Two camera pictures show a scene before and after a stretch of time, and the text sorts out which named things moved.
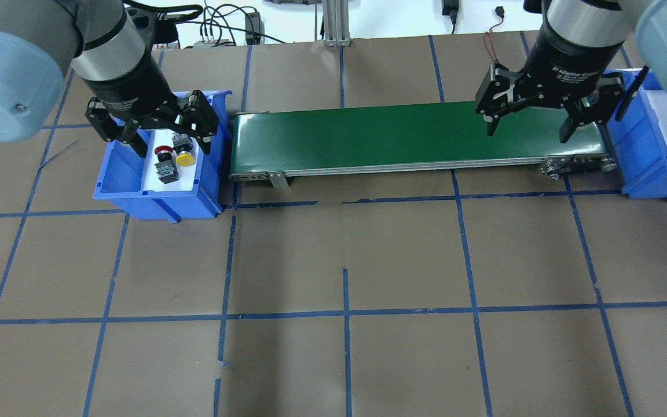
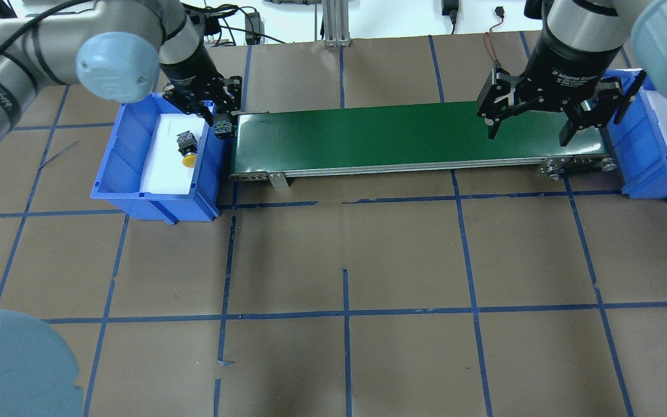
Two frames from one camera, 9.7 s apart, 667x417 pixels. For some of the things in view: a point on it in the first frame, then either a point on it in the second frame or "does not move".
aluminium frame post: (336, 23) does not move
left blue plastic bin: (121, 176) does not move
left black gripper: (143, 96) -> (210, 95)
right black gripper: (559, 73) does not move
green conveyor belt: (428, 141) does not move
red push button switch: (166, 169) -> (223, 129)
